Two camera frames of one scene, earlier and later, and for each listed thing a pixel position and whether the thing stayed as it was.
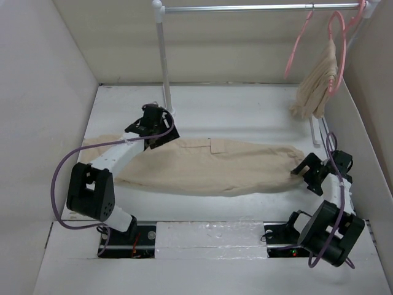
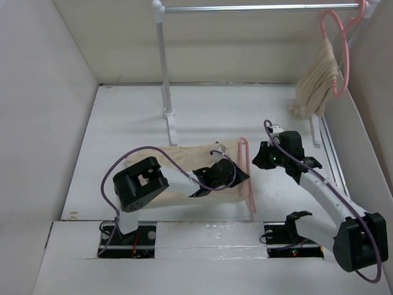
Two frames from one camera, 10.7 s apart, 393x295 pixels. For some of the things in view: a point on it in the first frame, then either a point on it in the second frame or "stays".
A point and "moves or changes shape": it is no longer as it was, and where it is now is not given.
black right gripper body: (311, 177) → (271, 156)
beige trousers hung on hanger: (313, 94) stays
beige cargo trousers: (201, 167) moves or changes shape
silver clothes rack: (371, 8) stays
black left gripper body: (164, 139) → (228, 179)
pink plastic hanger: (309, 15) → (241, 139)
